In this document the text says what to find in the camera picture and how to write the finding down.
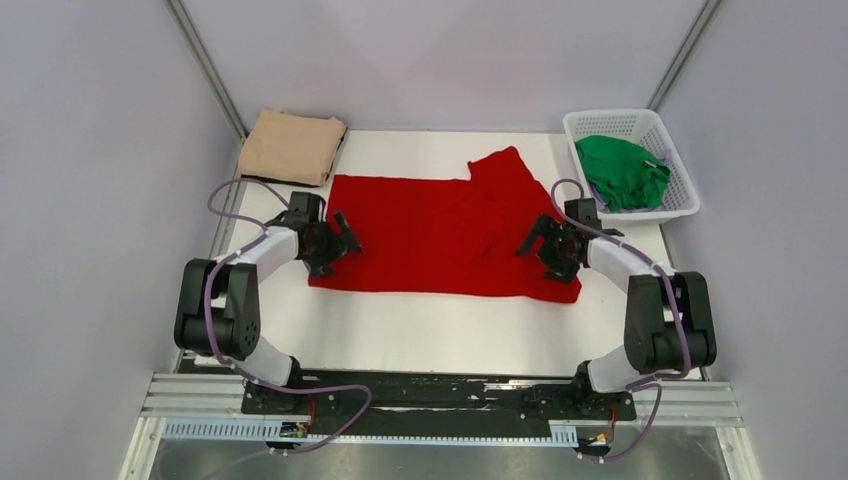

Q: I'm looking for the white plastic basket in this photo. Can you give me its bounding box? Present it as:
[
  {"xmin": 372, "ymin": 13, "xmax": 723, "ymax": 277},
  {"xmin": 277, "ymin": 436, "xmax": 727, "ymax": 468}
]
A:
[{"xmin": 563, "ymin": 108, "xmax": 701, "ymax": 224}]

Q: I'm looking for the right corner metal post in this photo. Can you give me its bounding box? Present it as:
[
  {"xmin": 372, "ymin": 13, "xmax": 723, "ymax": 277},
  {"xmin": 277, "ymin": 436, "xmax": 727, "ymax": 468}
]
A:
[{"xmin": 646, "ymin": 0, "xmax": 724, "ymax": 112}]

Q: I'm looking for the corner metal post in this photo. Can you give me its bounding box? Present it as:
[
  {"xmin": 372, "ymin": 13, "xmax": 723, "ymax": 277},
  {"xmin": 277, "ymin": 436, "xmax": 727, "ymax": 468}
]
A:
[
  {"xmin": 164, "ymin": 0, "xmax": 248, "ymax": 143},
  {"xmin": 646, "ymin": 0, "xmax": 724, "ymax": 112}
]

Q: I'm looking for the black mounting plate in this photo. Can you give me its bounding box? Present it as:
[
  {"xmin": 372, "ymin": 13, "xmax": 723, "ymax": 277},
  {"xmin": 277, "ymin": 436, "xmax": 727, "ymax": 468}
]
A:
[{"xmin": 241, "ymin": 369, "xmax": 636, "ymax": 438}]

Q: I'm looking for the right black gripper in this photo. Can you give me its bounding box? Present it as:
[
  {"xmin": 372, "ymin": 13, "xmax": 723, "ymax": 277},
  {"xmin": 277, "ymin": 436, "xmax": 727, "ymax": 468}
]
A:
[{"xmin": 515, "ymin": 214, "xmax": 580, "ymax": 286}]

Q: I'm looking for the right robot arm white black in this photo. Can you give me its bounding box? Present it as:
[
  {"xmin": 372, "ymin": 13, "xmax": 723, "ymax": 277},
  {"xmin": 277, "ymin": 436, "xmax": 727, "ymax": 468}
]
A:
[{"xmin": 516, "ymin": 198, "xmax": 718, "ymax": 418}]

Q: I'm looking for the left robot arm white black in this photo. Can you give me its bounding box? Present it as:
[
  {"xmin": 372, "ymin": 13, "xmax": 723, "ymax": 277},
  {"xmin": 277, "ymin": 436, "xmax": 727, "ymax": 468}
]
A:
[{"xmin": 174, "ymin": 192, "xmax": 363, "ymax": 413}]

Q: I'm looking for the green t shirt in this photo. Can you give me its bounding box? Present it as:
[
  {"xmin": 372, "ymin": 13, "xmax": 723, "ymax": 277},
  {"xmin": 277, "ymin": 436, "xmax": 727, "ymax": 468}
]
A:
[{"xmin": 575, "ymin": 135, "xmax": 671, "ymax": 213}]

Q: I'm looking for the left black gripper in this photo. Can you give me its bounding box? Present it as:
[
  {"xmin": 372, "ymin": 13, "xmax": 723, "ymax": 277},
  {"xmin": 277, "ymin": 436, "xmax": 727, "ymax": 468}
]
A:
[{"xmin": 301, "ymin": 212, "xmax": 363, "ymax": 280}]

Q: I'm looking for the lavender t shirt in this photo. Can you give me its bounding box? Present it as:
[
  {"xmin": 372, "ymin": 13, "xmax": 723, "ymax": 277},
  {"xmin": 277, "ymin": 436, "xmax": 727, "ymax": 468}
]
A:
[{"xmin": 581, "ymin": 148, "xmax": 671, "ymax": 214}]

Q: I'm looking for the folded beige t shirt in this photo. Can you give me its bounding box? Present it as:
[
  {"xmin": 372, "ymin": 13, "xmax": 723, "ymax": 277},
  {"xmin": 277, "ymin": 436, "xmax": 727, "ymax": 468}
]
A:
[{"xmin": 237, "ymin": 109, "xmax": 347, "ymax": 187}]

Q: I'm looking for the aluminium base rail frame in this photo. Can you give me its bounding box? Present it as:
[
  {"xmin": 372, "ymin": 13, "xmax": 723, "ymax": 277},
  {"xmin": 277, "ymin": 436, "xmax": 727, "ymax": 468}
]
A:
[{"xmin": 120, "ymin": 370, "xmax": 760, "ymax": 479}]

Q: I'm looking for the white slotted cable duct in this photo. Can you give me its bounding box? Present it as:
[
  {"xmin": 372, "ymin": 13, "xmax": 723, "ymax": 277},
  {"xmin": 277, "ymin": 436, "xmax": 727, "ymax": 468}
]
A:
[{"xmin": 162, "ymin": 418, "xmax": 579, "ymax": 448}]

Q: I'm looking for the left corner metal post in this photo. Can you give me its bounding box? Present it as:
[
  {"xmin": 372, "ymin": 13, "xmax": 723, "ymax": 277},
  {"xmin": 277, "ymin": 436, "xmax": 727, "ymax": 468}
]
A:
[{"xmin": 164, "ymin": 0, "xmax": 248, "ymax": 143}]

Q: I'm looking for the red t shirt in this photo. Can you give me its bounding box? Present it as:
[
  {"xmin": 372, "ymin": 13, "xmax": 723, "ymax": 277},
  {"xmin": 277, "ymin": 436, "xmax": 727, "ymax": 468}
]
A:
[{"xmin": 308, "ymin": 146, "xmax": 582, "ymax": 304}]

